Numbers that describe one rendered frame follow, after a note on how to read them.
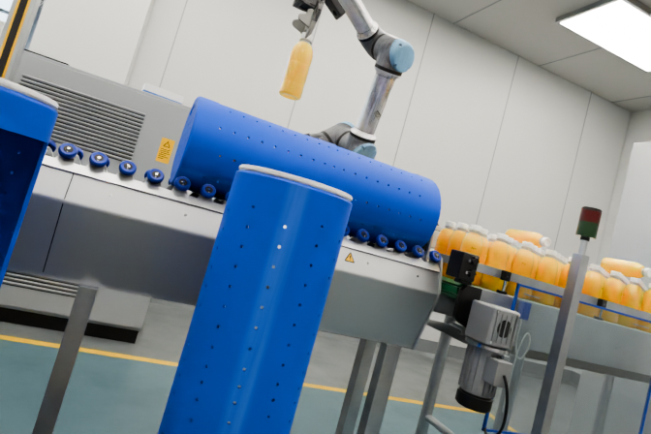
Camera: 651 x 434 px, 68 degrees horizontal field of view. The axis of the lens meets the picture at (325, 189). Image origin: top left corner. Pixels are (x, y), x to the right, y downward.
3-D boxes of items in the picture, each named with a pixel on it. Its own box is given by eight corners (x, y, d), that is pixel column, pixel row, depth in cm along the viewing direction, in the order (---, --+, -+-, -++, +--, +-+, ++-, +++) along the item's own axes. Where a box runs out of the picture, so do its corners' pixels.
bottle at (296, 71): (280, 89, 149) (296, 33, 150) (277, 94, 156) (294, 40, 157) (302, 97, 150) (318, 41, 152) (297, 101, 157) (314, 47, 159)
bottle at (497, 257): (479, 285, 176) (490, 235, 177) (480, 286, 182) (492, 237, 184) (498, 291, 173) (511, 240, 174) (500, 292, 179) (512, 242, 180)
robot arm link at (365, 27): (382, 41, 210) (326, -58, 175) (397, 47, 202) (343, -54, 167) (363, 60, 209) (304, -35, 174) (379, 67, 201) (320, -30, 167)
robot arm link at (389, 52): (352, 156, 218) (398, 37, 199) (372, 171, 208) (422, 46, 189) (331, 154, 211) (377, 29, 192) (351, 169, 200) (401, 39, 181)
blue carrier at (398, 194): (165, 189, 157) (189, 108, 163) (388, 251, 190) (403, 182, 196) (176, 179, 132) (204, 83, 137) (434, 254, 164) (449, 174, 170)
